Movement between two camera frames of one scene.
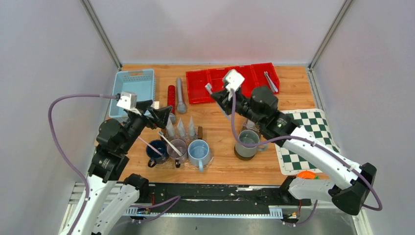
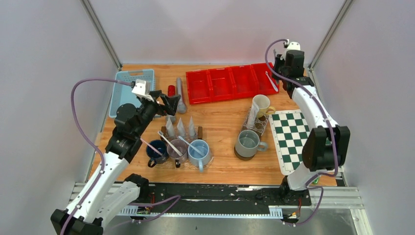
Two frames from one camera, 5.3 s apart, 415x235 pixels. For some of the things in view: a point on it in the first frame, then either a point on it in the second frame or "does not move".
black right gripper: [224, 98] to [278, 61]
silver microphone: [181, 106] does not move
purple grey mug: [181, 145] does not move
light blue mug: [198, 152] does not move
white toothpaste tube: [192, 129] does not move
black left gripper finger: [143, 105] to [155, 94]
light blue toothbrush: [209, 87] to [198, 151]
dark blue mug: [161, 146] does not move
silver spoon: [171, 144] does not move
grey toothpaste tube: [180, 127] does not move
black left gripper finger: [160, 115] to [171, 102]
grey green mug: [249, 137] does not move
